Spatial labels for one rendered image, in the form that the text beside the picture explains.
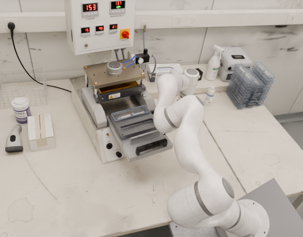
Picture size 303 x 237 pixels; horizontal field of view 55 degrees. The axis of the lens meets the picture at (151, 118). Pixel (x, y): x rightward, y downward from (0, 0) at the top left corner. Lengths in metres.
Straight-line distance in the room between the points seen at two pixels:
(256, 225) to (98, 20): 1.15
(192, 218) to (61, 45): 1.40
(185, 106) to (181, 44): 1.07
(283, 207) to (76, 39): 1.18
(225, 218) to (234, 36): 1.56
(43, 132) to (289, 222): 1.19
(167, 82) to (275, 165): 0.83
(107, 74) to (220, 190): 0.83
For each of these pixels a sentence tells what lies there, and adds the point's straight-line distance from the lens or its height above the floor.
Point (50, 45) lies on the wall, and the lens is 1.98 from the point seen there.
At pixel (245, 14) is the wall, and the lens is 2.23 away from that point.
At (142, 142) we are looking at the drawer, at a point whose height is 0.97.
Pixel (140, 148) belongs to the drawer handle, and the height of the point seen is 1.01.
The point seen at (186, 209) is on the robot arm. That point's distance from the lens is 0.97.
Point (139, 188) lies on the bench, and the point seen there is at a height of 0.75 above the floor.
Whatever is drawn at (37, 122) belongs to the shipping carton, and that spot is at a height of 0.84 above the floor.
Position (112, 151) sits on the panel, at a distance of 1.50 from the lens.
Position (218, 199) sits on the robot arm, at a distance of 0.93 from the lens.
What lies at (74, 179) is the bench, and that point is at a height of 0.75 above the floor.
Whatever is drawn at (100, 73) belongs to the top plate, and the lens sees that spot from 1.49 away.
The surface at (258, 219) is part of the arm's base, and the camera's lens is 1.29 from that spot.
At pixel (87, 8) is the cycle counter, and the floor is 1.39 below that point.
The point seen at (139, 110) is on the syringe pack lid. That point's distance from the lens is 1.43.
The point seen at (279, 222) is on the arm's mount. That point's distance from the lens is 1.28.
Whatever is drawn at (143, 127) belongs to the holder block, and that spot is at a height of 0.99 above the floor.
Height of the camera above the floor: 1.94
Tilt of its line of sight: 42 degrees down
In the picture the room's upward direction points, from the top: 8 degrees clockwise
